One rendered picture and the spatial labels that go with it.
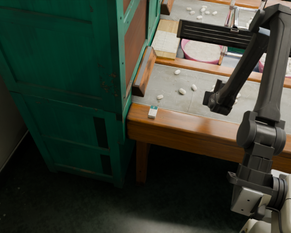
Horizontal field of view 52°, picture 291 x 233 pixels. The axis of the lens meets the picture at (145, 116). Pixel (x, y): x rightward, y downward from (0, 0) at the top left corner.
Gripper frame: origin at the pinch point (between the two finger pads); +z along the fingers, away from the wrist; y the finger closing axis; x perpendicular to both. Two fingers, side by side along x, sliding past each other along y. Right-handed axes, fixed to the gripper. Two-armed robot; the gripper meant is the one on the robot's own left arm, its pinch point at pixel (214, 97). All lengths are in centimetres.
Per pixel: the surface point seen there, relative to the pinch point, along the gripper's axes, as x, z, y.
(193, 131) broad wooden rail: 15.8, -10.5, 6.4
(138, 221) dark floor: 89, 22, 26
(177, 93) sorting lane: 2.7, 8.5, 17.9
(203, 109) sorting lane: 7.5, 3.0, 3.5
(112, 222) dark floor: 92, 18, 42
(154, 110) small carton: 10.6, -7.7, 26.3
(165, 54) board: -14.8, 23.2, 29.2
